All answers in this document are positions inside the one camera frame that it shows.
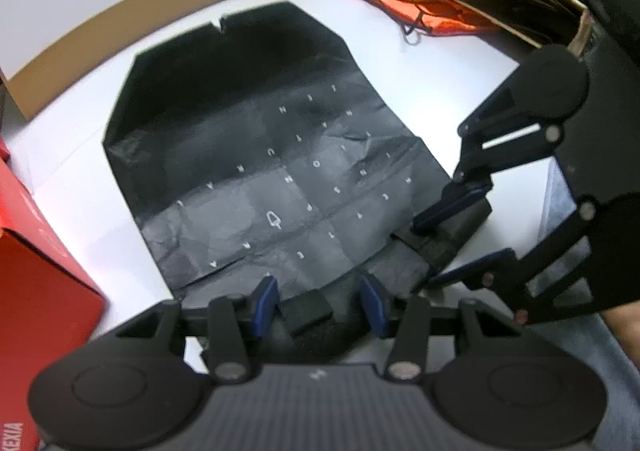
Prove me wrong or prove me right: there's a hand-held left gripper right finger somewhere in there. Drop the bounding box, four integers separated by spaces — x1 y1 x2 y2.
359 273 526 381

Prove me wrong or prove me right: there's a person's right forearm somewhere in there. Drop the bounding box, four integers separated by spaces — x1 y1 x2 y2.
597 298 640 362

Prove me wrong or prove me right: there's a black shopping bag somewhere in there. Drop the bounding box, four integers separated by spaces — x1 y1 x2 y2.
101 1 493 362

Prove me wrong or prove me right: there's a red shoe box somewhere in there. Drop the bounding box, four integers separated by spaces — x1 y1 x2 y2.
0 138 106 451

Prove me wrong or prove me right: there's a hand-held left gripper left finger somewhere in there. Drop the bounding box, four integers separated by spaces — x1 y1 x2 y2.
117 276 280 382

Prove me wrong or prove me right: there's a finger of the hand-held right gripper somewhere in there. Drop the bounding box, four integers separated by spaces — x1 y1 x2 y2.
411 66 565 233
427 201 601 328

